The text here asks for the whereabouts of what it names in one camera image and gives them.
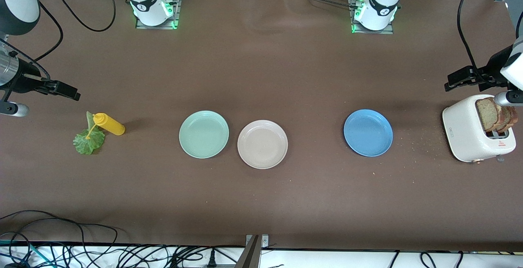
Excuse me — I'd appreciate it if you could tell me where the brown bread slice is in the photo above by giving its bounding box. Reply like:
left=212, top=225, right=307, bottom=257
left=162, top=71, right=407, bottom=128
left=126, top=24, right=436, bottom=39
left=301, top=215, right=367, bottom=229
left=475, top=97, right=507, bottom=133
left=501, top=104, right=519, bottom=132

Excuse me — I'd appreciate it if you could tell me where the yellow mustard squeeze bottle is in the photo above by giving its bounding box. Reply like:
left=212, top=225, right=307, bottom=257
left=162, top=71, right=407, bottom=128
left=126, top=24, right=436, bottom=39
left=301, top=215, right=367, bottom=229
left=85, top=113, right=125, bottom=140

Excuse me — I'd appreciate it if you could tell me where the green lettuce leaf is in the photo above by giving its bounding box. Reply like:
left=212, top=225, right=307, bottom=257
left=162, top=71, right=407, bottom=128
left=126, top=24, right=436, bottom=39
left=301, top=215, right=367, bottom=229
left=73, top=111, right=106, bottom=155

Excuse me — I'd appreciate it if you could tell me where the blue plate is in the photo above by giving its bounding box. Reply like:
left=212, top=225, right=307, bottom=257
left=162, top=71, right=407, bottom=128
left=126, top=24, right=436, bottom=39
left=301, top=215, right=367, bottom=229
left=344, top=109, right=393, bottom=157

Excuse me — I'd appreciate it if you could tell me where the mint green plate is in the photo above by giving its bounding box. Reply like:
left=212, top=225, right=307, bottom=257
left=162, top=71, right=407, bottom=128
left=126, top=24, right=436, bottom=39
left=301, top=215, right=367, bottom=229
left=179, top=110, right=230, bottom=159

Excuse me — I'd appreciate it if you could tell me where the beige plate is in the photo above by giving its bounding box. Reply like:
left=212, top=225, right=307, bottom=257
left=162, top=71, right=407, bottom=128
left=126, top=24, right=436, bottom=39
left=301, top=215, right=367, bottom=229
left=237, top=120, right=288, bottom=170

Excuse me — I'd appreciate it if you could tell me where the white toaster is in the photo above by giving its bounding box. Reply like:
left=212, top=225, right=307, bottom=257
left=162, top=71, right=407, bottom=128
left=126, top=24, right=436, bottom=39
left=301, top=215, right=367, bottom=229
left=442, top=94, right=516, bottom=163

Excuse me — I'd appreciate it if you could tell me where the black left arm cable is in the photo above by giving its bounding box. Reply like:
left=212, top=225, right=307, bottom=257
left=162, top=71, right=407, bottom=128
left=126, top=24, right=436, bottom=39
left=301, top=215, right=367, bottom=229
left=457, top=0, right=485, bottom=70

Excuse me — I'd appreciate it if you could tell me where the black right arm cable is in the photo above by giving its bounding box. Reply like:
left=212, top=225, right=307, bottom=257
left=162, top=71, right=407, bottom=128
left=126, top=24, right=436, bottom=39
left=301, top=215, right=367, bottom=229
left=33, top=0, right=116, bottom=62

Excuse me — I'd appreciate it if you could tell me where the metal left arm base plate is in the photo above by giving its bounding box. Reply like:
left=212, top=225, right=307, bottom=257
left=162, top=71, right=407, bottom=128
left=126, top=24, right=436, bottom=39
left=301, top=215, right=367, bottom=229
left=349, top=0, right=395, bottom=35

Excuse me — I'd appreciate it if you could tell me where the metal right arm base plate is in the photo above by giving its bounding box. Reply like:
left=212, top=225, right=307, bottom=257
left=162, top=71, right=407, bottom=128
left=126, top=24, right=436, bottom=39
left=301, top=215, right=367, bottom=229
left=136, top=0, right=182, bottom=29

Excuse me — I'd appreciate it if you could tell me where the black looping cable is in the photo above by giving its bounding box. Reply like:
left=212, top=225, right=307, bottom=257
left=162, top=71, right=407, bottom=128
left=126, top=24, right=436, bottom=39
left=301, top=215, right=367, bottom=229
left=0, top=210, right=119, bottom=256

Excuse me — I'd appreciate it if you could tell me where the teal cable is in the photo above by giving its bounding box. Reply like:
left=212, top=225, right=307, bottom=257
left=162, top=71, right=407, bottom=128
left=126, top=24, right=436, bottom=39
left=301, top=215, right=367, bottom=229
left=0, top=239, right=45, bottom=262

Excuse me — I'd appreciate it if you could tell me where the dark grey metal post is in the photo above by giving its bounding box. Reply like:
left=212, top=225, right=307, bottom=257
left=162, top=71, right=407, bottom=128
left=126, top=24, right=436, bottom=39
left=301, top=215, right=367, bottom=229
left=235, top=235, right=262, bottom=268

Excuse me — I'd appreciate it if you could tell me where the grey metal table bracket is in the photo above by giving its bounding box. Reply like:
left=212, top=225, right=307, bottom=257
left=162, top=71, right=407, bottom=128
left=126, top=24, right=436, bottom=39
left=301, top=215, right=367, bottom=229
left=246, top=234, right=269, bottom=248

